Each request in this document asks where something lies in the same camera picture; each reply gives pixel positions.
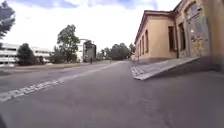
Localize dry grass strip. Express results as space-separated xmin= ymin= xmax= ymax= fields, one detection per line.
xmin=13 ymin=61 xmax=101 ymax=71

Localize grey tall building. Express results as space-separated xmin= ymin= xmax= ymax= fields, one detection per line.
xmin=75 ymin=38 xmax=98 ymax=63

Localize row of trees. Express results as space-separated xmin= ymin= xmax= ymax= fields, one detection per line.
xmin=96 ymin=42 xmax=137 ymax=62

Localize tall green tree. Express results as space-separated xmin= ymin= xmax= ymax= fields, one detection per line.
xmin=49 ymin=24 xmax=81 ymax=64

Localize grey asphalt pavement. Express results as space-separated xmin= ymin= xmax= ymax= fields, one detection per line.
xmin=0 ymin=60 xmax=224 ymax=128

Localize yellow building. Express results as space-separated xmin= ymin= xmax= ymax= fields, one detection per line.
xmin=133 ymin=0 xmax=224 ymax=66

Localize white long building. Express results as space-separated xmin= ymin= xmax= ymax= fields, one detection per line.
xmin=0 ymin=42 xmax=54 ymax=68

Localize grey asphalt road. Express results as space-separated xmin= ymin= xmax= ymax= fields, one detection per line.
xmin=0 ymin=63 xmax=111 ymax=94

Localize grey cobblestone strip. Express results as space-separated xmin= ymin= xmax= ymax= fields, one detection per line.
xmin=0 ymin=61 xmax=123 ymax=103

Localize dark round tree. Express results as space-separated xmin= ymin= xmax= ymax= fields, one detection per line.
xmin=16 ymin=42 xmax=39 ymax=66

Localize grey concrete ramp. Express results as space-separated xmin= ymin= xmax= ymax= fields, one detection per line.
xmin=130 ymin=55 xmax=201 ymax=81

